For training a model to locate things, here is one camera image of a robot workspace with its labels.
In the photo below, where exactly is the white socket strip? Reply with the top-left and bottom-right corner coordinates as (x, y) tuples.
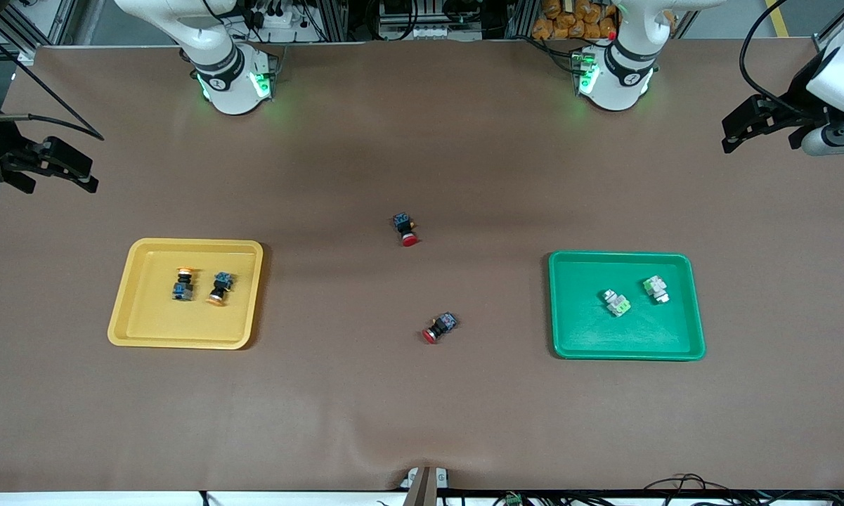
(378, 21), (482, 41)

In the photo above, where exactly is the aluminium frame profile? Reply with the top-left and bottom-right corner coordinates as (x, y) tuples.
(14, 0), (106, 46)
(815, 0), (844, 53)

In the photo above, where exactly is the black cable bundle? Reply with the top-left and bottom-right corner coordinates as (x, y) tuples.
(643, 473), (844, 506)

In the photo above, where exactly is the yellow plastic tray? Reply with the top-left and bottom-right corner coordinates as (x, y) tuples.
(107, 238), (264, 350)

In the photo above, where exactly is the red push button switch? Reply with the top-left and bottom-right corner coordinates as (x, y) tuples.
(393, 212), (421, 247)
(422, 312), (459, 345)

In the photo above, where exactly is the aluminium frame post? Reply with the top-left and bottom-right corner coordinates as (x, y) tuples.
(320, 0), (356, 41)
(504, 0), (540, 39)

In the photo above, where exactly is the white power strip with plugs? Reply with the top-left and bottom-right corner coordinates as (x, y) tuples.
(242, 0), (327, 43)

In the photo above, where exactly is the metal table edge bracket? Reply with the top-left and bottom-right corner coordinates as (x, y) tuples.
(402, 466), (449, 506)

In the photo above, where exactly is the green plastic tray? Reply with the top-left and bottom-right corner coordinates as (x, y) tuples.
(548, 252), (706, 361)

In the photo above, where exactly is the orange packet pile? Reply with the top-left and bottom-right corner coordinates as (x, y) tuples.
(532, 0), (619, 41)

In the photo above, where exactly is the brown table mat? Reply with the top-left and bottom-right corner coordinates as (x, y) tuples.
(0, 39), (844, 493)

